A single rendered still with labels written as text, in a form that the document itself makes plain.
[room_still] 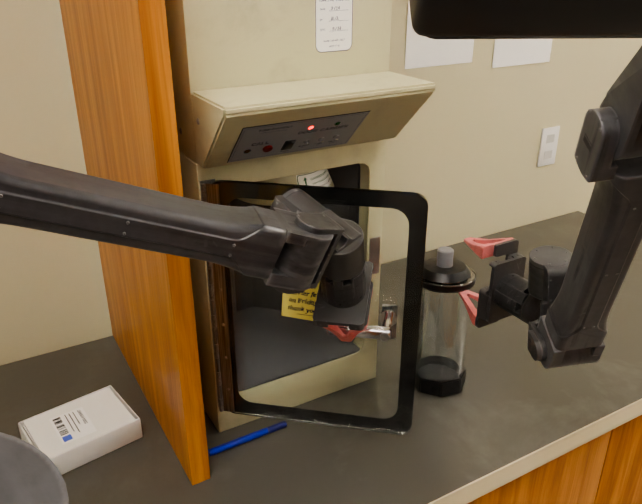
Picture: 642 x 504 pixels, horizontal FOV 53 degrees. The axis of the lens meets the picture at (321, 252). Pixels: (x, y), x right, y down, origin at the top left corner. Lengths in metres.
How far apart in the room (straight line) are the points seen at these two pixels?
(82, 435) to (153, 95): 0.58
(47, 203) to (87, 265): 0.80
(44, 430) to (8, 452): 0.85
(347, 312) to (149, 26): 0.40
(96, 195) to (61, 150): 0.71
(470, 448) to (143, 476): 0.52
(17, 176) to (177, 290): 0.33
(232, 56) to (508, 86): 1.07
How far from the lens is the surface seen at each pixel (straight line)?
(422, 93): 0.94
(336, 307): 0.82
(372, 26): 1.01
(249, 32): 0.91
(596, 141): 0.63
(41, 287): 1.40
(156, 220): 0.62
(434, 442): 1.13
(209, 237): 0.64
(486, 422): 1.19
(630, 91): 0.60
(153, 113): 0.78
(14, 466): 0.31
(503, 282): 1.02
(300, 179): 1.02
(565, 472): 1.33
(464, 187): 1.83
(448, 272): 1.12
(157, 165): 0.80
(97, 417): 1.16
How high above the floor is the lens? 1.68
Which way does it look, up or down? 25 degrees down
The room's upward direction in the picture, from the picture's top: straight up
